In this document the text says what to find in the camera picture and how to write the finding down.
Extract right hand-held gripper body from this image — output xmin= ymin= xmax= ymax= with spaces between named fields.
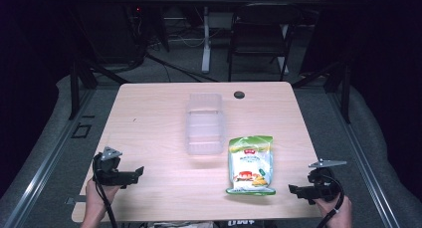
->
xmin=298 ymin=158 xmax=348 ymax=203

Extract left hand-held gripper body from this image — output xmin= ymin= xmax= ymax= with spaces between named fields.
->
xmin=92 ymin=146 xmax=140 ymax=188

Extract person's left hand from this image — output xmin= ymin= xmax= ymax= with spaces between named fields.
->
xmin=85 ymin=178 xmax=122 ymax=223

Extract person's right hand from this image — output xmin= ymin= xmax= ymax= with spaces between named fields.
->
xmin=313 ymin=194 xmax=353 ymax=228

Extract green and white snack bag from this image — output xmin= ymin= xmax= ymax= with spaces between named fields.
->
xmin=225 ymin=134 xmax=278 ymax=197

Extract clear plastic container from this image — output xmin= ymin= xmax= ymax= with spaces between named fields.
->
xmin=184 ymin=93 xmax=225 ymax=156

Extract black metal stand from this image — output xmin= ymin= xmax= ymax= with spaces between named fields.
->
xmin=67 ymin=53 xmax=131 ymax=121
xmin=291 ymin=58 xmax=353 ymax=124

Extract white desk leg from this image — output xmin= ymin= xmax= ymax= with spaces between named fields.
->
xmin=200 ymin=6 xmax=213 ymax=75

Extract black chair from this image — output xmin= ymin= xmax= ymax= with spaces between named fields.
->
xmin=226 ymin=2 xmax=302 ymax=84

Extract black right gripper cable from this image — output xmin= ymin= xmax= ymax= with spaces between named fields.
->
xmin=315 ymin=173 xmax=346 ymax=228

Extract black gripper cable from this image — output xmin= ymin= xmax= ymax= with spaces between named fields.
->
xmin=315 ymin=173 xmax=346 ymax=228
xmin=92 ymin=153 xmax=119 ymax=228

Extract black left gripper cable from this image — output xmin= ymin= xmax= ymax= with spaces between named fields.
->
xmin=92 ymin=153 xmax=119 ymax=228

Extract aluminium floor rail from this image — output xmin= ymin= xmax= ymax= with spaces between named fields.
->
xmin=0 ymin=88 xmax=98 ymax=228
xmin=325 ymin=90 xmax=401 ymax=228

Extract black floor cable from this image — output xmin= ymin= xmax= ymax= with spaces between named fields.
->
xmin=144 ymin=52 xmax=220 ymax=84

